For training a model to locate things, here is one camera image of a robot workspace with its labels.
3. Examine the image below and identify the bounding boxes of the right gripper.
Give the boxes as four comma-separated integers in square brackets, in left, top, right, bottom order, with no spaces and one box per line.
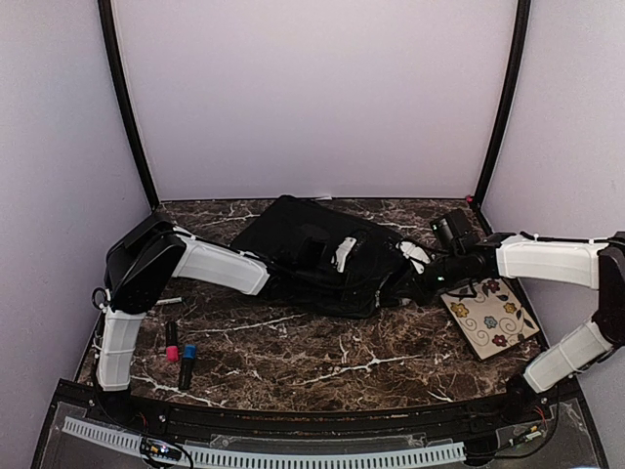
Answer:
[392,249,466,307]

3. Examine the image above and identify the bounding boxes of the black backpack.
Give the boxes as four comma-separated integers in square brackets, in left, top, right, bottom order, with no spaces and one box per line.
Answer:
[230,195,416,319]

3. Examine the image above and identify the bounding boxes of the blue cap black marker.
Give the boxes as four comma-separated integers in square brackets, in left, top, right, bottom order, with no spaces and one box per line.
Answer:
[178,344,196,391]

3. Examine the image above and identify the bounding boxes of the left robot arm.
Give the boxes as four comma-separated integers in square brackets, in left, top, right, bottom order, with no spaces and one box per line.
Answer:
[92,214,320,426]

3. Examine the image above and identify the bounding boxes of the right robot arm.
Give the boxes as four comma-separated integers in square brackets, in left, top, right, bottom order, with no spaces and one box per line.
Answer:
[397,210,624,424]

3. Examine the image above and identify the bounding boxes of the floral ceramic tile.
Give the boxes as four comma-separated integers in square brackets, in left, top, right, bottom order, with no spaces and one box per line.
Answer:
[440,278,540,361]

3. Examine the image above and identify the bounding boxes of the green tip white pen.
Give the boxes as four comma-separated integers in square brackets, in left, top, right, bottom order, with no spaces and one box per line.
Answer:
[155,297,184,306]

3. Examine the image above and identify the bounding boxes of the pink cap black marker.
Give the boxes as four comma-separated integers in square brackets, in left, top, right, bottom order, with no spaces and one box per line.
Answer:
[165,321,179,362]

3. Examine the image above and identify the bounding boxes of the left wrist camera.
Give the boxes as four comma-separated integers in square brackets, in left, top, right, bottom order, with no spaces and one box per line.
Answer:
[332,236,357,274]

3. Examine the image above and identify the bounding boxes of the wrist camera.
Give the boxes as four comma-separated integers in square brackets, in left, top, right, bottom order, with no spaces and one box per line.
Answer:
[332,236,357,274]
[396,240,432,275]

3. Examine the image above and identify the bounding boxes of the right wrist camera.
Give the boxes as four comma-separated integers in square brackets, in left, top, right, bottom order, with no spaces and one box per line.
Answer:
[396,240,432,275]

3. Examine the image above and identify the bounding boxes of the white slotted cable duct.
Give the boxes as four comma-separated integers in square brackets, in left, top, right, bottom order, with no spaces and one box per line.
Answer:
[62,417,467,468]

